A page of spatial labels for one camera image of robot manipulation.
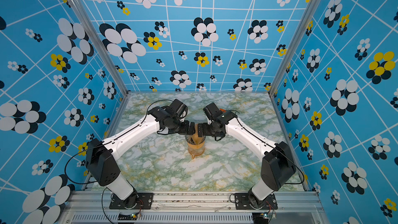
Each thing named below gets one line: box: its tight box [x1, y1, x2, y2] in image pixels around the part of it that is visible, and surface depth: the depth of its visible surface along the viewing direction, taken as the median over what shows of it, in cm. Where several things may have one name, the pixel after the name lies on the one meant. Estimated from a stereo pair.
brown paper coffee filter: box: [191, 132, 204, 146], surface depth 82 cm
